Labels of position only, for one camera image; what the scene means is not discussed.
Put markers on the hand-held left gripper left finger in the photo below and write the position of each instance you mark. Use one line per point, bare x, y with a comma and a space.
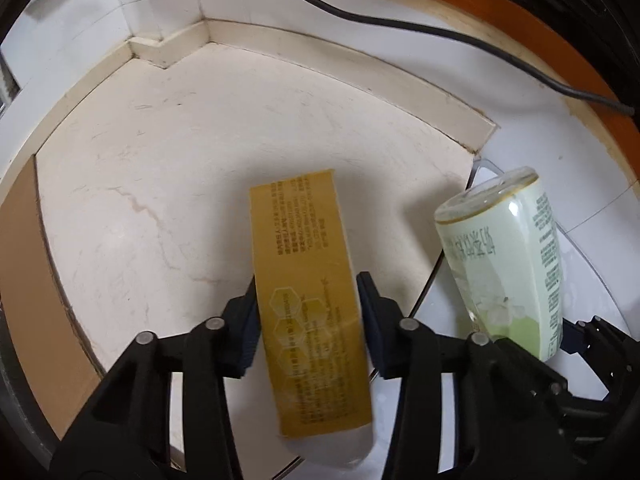
245, 340

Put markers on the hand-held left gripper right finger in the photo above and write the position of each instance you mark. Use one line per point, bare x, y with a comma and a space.
372, 330

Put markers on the green and white carton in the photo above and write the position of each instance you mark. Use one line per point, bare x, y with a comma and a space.
505, 260

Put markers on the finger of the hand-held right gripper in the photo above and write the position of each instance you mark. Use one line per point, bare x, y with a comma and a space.
600, 350

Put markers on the yellow box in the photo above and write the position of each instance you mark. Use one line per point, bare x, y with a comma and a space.
305, 270

